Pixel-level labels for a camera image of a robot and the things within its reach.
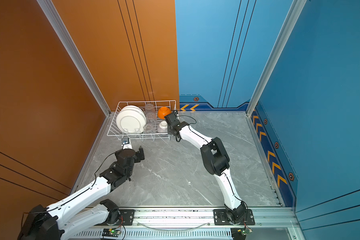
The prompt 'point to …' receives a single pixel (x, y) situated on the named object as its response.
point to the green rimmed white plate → (133, 107)
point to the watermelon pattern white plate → (131, 121)
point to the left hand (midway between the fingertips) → (134, 147)
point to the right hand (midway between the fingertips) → (173, 127)
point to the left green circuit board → (111, 232)
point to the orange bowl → (163, 111)
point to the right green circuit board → (240, 233)
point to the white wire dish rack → (152, 123)
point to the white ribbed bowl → (163, 127)
